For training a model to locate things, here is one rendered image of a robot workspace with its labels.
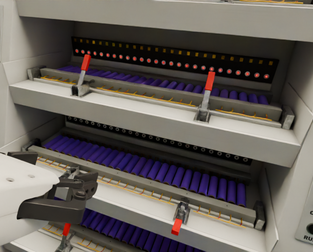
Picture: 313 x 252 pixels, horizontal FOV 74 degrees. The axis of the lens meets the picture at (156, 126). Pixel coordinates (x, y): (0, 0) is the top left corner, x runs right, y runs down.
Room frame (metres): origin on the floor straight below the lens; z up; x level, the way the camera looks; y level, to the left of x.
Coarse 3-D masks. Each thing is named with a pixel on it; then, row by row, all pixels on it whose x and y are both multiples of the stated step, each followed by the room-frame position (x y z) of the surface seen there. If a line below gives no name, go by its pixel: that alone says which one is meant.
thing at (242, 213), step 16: (64, 160) 0.49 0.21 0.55; (80, 160) 0.49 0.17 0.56; (112, 176) 0.45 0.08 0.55; (128, 176) 0.45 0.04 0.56; (160, 192) 0.42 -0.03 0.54; (176, 192) 0.41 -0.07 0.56; (192, 192) 0.42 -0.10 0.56; (208, 208) 0.40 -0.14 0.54; (224, 208) 0.38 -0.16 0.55; (240, 208) 0.39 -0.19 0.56; (240, 224) 0.37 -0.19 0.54
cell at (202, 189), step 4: (204, 176) 0.47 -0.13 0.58; (208, 176) 0.48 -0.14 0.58; (204, 180) 0.46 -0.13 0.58; (208, 180) 0.47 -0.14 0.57; (200, 184) 0.45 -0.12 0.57; (204, 184) 0.45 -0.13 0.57; (200, 188) 0.44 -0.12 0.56; (204, 188) 0.44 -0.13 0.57; (200, 192) 0.43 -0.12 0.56; (204, 192) 0.43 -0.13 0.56
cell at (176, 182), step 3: (180, 168) 0.49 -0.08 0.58; (183, 168) 0.50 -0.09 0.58; (177, 171) 0.48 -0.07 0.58; (180, 171) 0.48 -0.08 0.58; (183, 171) 0.49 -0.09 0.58; (177, 174) 0.47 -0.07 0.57; (180, 174) 0.47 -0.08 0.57; (183, 174) 0.49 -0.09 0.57; (174, 177) 0.47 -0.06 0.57; (177, 177) 0.46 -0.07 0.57; (180, 177) 0.47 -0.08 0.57; (174, 180) 0.45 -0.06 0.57; (177, 180) 0.45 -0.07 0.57; (180, 180) 0.46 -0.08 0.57; (174, 183) 0.44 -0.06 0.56; (177, 183) 0.44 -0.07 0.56; (177, 186) 0.44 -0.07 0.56
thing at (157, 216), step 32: (96, 128) 0.61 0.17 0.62; (224, 160) 0.50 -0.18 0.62; (64, 192) 0.44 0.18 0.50; (96, 192) 0.43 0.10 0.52; (128, 192) 0.43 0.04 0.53; (256, 192) 0.46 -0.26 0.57; (160, 224) 0.38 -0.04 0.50; (192, 224) 0.37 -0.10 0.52; (224, 224) 0.37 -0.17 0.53; (256, 224) 0.37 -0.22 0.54
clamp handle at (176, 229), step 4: (180, 208) 0.38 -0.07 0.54; (184, 208) 0.37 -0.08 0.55; (180, 212) 0.37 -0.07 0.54; (180, 216) 0.35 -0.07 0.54; (176, 220) 0.34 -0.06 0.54; (180, 220) 0.34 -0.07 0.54; (176, 224) 0.32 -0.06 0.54; (180, 224) 0.33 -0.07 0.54; (172, 228) 0.31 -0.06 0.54; (176, 228) 0.31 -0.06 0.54; (172, 232) 0.31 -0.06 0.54; (176, 232) 0.31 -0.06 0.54
